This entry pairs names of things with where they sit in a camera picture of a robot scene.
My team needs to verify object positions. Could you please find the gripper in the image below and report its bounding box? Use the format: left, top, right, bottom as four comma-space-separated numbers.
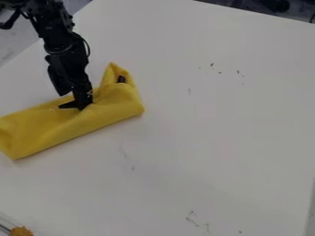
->
42, 50, 95, 112

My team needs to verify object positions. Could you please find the yellow cloth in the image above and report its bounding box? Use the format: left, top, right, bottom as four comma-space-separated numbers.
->
0, 62, 146, 161

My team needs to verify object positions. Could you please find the yellow toy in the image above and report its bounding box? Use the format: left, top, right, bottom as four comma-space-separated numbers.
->
8, 226, 36, 236

